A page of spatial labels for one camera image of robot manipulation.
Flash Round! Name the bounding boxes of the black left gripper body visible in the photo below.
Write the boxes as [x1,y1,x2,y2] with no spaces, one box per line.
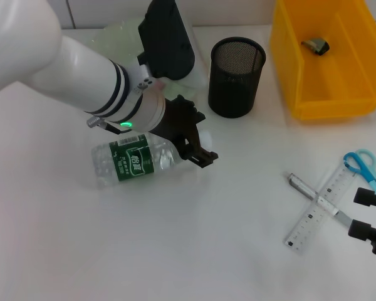
[156,93,207,140]

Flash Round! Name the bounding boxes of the blue scissors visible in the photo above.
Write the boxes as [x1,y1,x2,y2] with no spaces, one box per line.
[343,149,376,197]

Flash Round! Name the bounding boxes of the transparent plastic ruler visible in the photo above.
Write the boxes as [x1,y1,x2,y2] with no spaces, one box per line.
[283,162,360,255]

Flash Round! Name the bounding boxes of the water bottle green label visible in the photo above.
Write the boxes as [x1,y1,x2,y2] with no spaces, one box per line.
[90,130,214,191]

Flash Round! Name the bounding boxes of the silver pen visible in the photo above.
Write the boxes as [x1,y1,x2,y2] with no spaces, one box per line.
[286,171,353,227]

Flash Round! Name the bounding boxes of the black mesh pen holder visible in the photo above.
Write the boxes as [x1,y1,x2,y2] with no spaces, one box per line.
[207,36,267,119]

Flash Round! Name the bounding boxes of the green glass fruit plate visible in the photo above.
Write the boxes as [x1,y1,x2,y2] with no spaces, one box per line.
[87,20,208,97]

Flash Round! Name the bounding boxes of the yellow plastic bin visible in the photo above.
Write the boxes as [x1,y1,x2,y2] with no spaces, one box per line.
[269,0,376,122]

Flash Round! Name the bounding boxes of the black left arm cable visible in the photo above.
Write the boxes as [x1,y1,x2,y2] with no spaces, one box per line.
[86,117,133,134]

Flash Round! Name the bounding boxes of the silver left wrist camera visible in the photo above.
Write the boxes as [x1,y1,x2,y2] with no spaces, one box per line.
[137,0,196,82]

